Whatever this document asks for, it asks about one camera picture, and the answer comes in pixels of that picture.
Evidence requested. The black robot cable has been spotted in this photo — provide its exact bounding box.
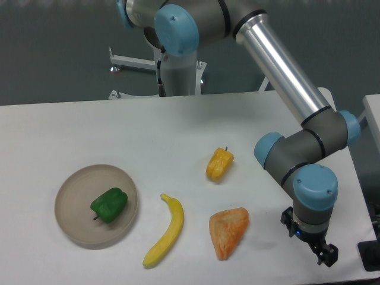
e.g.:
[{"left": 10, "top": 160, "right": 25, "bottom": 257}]
[{"left": 157, "top": 46, "right": 167, "bottom": 97}]

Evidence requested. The green toy bell pepper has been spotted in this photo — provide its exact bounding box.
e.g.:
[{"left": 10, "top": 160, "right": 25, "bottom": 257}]
[{"left": 90, "top": 188, "right": 128, "bottom": 224}]

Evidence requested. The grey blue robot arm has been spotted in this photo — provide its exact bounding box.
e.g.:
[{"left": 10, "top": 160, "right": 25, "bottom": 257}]
[{"left": 116, "top": 1, "right": 360, "bottom": 266}]

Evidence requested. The beige round plate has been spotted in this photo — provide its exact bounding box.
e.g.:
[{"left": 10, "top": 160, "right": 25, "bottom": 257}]
[{"left": 55, "top": 164, "right": 138, "bottom": 249}]

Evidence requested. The black device at edge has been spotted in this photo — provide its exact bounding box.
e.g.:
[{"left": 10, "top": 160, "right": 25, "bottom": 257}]
[{"left": 357, "top": 201, "right": 380, "bottom": 272}]

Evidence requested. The yellow toy banana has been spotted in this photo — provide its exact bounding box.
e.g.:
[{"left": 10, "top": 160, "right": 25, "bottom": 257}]
[{"left": 142, "top": 194, "right": 185, "bottom": 268}]

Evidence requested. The orange toy bread slice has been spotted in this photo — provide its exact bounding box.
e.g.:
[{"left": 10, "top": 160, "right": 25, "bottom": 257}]
[{"left": 209, "top": 207, "right": 250, "bottom": 261}]

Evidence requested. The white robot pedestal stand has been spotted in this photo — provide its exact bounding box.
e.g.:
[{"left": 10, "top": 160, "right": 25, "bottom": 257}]
[{"left": 109, "top": 48, "right": 207, "bottom": 97}]

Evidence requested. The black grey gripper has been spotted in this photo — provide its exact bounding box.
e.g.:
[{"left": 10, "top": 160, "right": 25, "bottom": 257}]
[{"left": 280, "top": 207, "right": 338, "bottom": 267}]

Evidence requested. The yellow toy bell pepper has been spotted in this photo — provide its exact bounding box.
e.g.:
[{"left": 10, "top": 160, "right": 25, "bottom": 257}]
[{"left": 205, "top": 147, "right": 235, "bottom": 182}]

